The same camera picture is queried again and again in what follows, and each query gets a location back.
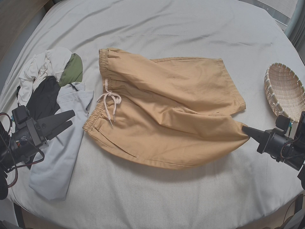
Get white garment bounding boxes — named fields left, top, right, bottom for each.
left=18, top=47, right=72, bottom=110

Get pale grey garment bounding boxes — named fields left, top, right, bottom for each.
left=29, top=81, right=94, bottom=201

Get tan shorts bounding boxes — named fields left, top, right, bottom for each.
left=82, top=47, right=251, bottom=171

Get black garment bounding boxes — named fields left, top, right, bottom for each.
left=16, top=75, right=61, bottom=125

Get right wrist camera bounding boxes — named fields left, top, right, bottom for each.
left=275, top=115, right=293, bottom=136

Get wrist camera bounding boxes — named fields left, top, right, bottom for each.
left=275, top=115, right=293, bottom=136
left=11, top=105, right=31, bottom=125

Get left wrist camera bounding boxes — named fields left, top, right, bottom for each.
left=11, top=105, right=31, bottom=125

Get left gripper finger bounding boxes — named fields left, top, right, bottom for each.
left=47, top=120, right=73, bottom=141
left=36, top=109, right=76, bottom=138

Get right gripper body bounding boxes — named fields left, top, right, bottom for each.
left=257, top=128, right=295, bottom=158

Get bed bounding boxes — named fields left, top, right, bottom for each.
left=0, top=0, right=305, bottom=229

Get green garment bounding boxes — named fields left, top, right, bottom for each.
left=58, top=53, right=83, bottom=88

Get round woven basket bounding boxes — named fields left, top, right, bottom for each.
left=264, top=62, right=305, bottom=123

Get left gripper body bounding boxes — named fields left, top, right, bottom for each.
left=10, top=118, right=50, bottom=163

